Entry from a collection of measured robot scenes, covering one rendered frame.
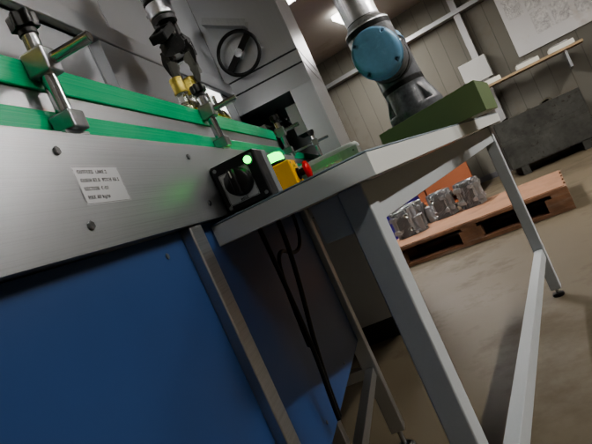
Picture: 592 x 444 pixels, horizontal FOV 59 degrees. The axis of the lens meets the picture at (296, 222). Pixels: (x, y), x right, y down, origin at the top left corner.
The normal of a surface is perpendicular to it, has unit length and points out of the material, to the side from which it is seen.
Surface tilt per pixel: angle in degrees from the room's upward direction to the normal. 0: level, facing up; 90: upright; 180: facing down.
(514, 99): 90
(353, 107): 90
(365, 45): 97
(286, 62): 90
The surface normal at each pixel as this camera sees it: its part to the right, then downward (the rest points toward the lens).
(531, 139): -0.29, 0.15
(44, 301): 0.89, -0.40
